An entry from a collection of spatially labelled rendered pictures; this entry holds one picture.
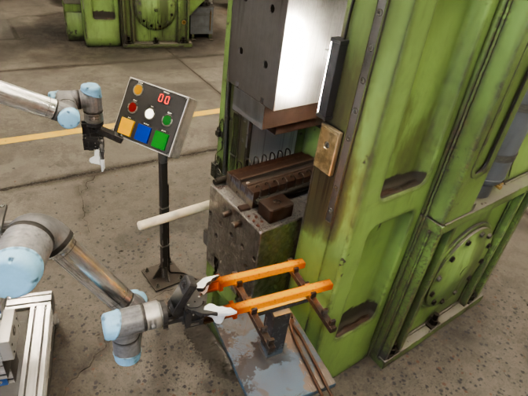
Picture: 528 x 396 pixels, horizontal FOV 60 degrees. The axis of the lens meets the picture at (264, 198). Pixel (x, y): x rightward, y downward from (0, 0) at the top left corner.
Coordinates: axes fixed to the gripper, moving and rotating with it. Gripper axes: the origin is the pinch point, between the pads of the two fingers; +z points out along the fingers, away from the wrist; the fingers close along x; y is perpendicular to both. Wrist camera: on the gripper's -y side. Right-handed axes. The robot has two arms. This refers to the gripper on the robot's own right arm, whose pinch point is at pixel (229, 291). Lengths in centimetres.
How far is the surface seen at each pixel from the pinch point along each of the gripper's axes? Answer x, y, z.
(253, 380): 9.5, 34.7, 7.7
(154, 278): -110, 101, 2
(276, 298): 1.1, 7.6, 16.1
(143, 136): -103, 2, -3
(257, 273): -11.2, 7.6, 15.0
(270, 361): 5.0, 34.8, 16.1
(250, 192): -51, 4, 29
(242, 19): -67, -59, 26
